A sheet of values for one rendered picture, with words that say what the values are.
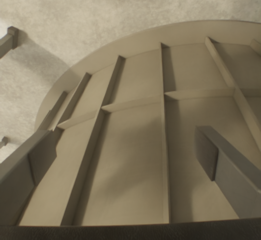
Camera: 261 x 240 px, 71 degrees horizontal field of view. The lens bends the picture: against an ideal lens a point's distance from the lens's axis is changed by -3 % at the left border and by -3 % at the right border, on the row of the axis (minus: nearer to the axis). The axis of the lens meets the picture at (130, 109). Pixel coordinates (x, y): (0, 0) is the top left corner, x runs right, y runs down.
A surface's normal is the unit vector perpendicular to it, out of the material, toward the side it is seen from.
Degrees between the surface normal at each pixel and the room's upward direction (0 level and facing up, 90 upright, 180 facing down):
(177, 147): 90
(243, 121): 90
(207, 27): 0
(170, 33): 0
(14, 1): 0
